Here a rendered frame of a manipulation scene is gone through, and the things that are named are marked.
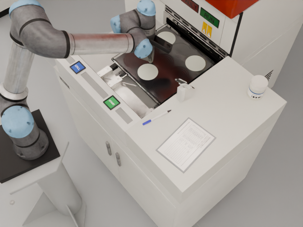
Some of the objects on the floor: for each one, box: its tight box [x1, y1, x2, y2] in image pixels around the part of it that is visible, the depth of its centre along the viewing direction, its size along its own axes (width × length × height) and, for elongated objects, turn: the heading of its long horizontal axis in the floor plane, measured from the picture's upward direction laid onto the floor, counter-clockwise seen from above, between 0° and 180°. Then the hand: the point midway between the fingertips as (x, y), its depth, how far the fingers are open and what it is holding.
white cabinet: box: [54, 68, 277, 227], centre depth 215 cm, size 64×96×82 cm, turn 41°
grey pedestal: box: [5, 120, 86, 227], centre depth 197 cm, size 51×44×82 cm
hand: (152, 61), depth 178 cm, fingers closed
